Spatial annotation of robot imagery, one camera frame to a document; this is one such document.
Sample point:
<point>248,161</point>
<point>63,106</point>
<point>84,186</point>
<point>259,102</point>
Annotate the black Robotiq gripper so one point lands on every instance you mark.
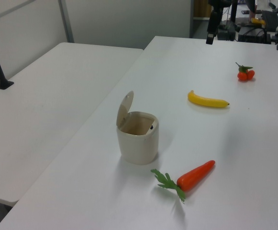
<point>217,6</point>

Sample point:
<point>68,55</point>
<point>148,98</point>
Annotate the beige garbage bin with lid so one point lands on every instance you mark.
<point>136,148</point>

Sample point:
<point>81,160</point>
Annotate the thin black upright pole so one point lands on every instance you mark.
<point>234,12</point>

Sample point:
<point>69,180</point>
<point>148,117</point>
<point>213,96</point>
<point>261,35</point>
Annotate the black equipment box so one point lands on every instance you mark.
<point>251,36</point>

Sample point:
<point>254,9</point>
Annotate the small yellow object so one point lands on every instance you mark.
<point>258,21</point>

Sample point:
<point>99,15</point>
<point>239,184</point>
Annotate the toy orange cluster with leaves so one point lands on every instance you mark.
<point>242,76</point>

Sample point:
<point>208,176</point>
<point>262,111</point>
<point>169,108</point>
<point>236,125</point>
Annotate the yellow toy banana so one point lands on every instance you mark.
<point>205,101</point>

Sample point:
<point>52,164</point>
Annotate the orange toy carrot green leaves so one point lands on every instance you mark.
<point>193,176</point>

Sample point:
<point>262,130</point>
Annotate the white side table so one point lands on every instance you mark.
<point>45,107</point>

